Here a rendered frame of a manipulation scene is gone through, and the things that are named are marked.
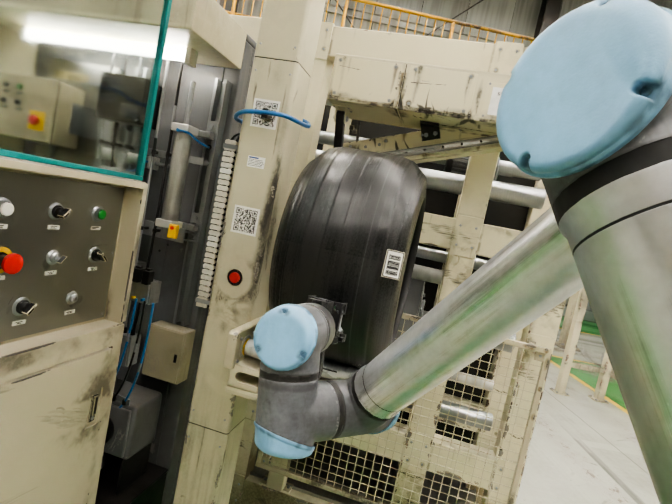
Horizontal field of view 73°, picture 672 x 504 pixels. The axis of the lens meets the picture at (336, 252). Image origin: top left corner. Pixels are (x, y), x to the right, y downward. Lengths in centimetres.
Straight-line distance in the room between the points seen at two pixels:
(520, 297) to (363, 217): 52
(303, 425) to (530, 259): 39
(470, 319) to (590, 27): 33
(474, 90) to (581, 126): 117
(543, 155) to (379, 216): 69
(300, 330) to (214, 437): 82
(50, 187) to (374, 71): 95
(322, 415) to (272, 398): 8
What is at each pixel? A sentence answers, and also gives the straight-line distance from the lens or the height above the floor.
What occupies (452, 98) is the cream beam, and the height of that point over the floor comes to 169.
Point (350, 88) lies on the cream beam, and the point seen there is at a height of 168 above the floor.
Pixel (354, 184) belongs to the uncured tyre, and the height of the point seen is 136.
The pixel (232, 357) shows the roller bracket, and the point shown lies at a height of 88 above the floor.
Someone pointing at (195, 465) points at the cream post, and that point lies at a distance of 149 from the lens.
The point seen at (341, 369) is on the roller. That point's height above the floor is 92.
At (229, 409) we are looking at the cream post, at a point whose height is 69.
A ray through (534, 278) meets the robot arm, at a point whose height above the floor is 126.
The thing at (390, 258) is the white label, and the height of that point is 122.
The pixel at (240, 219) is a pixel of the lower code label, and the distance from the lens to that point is 126.
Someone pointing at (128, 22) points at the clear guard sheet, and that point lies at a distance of 122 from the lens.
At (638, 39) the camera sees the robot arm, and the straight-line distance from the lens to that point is 32.
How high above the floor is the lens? 129
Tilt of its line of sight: 5 degrees down
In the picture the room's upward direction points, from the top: 12 degrees clockwise
